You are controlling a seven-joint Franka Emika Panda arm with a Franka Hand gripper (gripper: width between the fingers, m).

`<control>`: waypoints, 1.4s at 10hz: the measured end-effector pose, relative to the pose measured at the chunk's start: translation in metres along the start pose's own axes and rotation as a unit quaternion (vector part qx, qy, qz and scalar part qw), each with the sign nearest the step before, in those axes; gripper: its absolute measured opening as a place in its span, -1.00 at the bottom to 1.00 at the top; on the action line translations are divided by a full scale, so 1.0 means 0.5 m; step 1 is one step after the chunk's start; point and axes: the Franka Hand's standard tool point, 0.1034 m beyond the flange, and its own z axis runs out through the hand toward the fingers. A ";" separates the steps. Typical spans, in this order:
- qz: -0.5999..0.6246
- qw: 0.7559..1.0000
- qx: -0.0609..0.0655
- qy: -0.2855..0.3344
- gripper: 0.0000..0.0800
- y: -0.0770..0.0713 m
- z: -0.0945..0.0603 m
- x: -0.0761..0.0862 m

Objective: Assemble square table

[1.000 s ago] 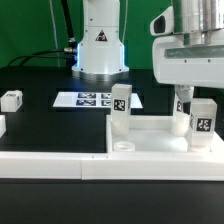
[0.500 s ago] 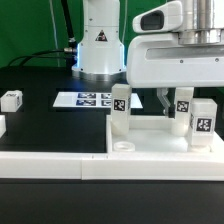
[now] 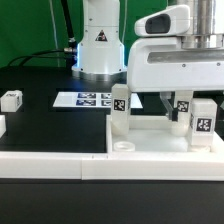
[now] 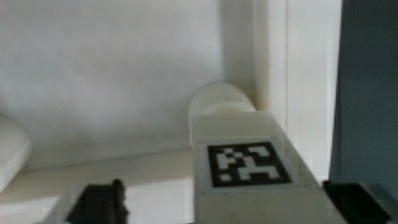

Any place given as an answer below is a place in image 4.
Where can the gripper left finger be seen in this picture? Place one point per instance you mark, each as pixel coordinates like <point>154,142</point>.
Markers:
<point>94,206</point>

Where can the white square table top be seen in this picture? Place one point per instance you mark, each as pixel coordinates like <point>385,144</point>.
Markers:
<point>106,60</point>

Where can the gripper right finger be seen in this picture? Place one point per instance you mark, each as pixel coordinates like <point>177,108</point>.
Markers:
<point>365,202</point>

